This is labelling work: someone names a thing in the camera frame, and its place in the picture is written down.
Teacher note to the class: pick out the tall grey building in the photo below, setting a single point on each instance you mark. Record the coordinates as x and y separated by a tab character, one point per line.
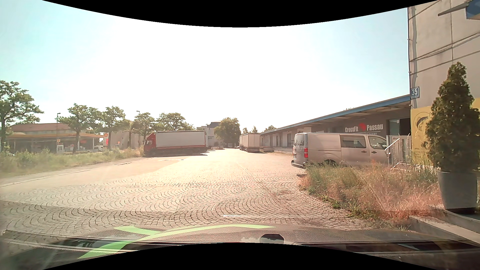
435	45

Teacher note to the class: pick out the silver van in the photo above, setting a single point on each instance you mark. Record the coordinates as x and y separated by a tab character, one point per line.
330	150

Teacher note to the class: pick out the lamp post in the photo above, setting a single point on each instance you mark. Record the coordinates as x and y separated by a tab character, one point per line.
57	131
139	127

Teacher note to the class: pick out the white building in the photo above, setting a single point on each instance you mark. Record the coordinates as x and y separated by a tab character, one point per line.
210	133

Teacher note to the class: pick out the car's own bonnet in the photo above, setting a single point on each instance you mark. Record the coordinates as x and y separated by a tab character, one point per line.
210	236

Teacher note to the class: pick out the pale building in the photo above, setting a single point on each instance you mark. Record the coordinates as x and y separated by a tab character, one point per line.
122	139

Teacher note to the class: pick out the metal stair railing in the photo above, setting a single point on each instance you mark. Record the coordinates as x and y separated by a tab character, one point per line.
396	150

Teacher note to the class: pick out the large dark tree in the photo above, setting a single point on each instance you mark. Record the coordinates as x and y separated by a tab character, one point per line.
227	131

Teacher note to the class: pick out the patch of dry weeds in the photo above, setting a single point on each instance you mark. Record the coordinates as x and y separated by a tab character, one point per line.
371	187

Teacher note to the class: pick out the row of trees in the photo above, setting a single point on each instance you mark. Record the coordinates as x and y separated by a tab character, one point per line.
108	120

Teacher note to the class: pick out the red and white lorry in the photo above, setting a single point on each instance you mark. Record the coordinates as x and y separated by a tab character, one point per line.
176	141

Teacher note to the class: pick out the petrol station building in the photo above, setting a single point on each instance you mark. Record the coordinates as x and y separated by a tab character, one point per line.
45	135

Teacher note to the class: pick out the white lorry trailer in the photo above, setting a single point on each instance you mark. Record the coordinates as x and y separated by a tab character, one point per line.
250	141

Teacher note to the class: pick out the long low warehouse building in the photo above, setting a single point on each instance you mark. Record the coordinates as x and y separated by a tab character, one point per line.
337	125

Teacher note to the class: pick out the concrete steps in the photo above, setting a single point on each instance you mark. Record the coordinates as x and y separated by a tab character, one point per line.
450	223

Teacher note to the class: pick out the conifer in grey pot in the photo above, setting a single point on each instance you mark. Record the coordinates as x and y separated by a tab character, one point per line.
454	127

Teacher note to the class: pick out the overgrown grass verge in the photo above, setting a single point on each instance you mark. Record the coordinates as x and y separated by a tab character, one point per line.
48	159

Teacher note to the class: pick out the cobblestone paved yard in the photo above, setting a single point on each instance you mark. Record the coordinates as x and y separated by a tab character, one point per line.
210	187

